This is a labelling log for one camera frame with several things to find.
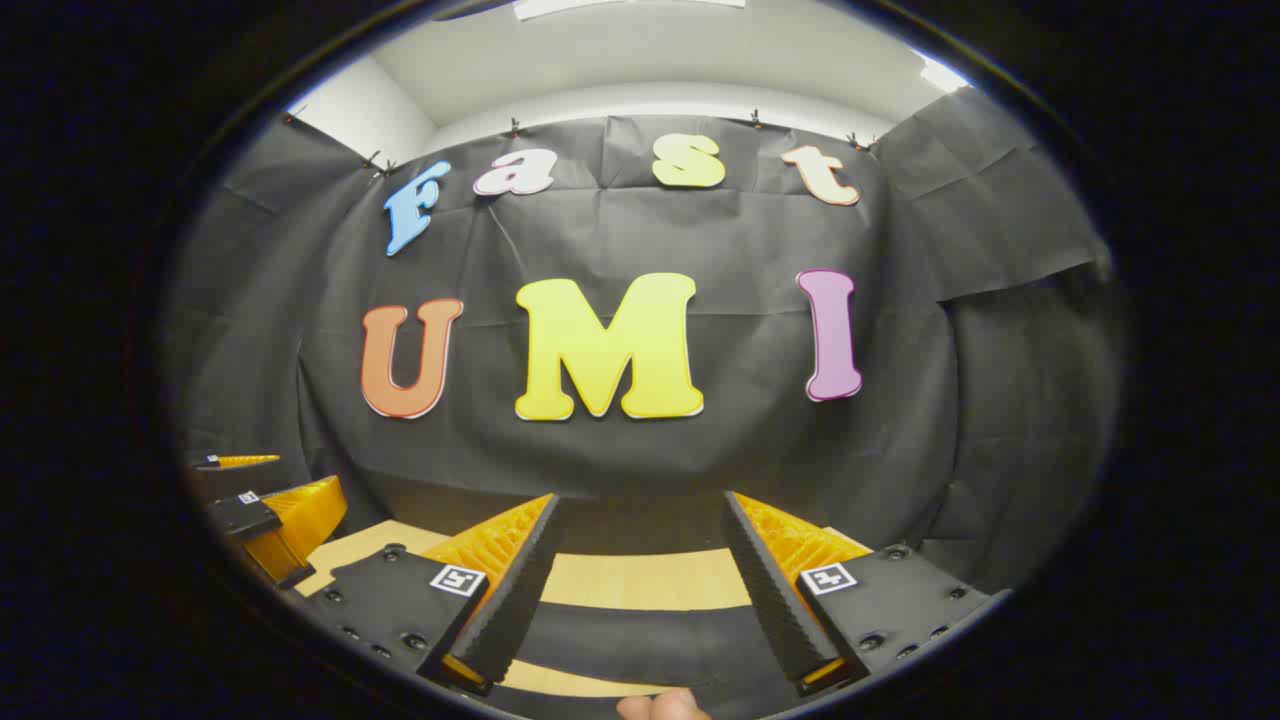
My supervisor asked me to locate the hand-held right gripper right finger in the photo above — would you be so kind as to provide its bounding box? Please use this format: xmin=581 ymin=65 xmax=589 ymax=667
xmin=722 ymin=490 xmax=995 ymax=699

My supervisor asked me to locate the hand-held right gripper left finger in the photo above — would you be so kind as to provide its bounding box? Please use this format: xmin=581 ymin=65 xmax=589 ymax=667
xmin=300 ymin=492 xmax=563 ymax=696

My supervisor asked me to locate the black backdrop cloth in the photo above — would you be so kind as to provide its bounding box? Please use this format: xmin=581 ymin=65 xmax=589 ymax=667
xmin=165 ymin=85 xmax=1126 ymax=601

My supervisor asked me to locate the ceiling light panel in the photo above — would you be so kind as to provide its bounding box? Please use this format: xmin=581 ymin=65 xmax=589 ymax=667
xmin=512 ymin=0 xmax=748 ymax=23
xmin=918 ymin=55 xmax=973 ymax=93

